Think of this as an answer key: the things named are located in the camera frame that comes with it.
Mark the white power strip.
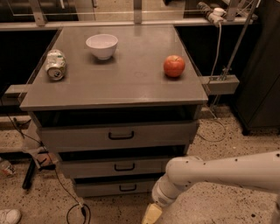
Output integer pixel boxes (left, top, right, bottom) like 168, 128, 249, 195
197, 2, 225, 26

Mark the black floor cable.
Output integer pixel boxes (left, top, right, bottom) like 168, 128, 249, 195
0, 99, 92, 224

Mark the plastic bottle on floor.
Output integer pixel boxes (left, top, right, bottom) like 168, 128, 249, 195
0, 157, 16, 176

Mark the white power cable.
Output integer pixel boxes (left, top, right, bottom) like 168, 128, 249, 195
195, 22, 228, 144

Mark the grey drawer cabinet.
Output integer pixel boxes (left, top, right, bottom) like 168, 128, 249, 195
20, 25, 207, 185

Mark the grey drawer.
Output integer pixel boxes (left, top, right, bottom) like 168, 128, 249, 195
38, 121, 199, 152
73, 177, 158, 198
59, 155, 174, 179

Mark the crushed silver soda can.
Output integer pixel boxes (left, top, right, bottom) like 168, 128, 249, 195
45, 49, 67, 81

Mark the dark cabinet at right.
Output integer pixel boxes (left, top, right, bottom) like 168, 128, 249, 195
232, 0, 280, 136

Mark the grey top drawer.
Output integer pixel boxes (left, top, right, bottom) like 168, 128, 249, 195
38, 121, 199, 152

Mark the white ceramic bowl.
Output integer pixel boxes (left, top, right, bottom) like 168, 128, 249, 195
86, 34, 118, 60

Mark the grey metal side bracket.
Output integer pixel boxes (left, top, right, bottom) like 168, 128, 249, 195
199, 75, 240, 95

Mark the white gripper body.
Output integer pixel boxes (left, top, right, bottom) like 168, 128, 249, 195
151, 174, 187, 207

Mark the metal diagonal rod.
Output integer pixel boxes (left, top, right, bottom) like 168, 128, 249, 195
220, 0, 259, 81

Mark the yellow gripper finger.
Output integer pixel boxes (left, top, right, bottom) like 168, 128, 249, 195
142, 203, 162, 224

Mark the red apple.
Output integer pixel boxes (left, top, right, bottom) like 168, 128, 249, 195
164, 55, 186, 78

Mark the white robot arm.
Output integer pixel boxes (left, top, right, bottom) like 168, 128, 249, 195
142, 151, 280, 224

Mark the white sneaker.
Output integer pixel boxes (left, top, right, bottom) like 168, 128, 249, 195
0, 209, 21, 224

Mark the black clamp tool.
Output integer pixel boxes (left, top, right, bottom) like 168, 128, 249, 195
22, 150, 56, 190

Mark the grey middle drawer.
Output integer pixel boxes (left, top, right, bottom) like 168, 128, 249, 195
59, 155, 174, 179

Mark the grey bottom drawer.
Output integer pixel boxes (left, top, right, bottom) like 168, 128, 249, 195
73, 177, 158, 198

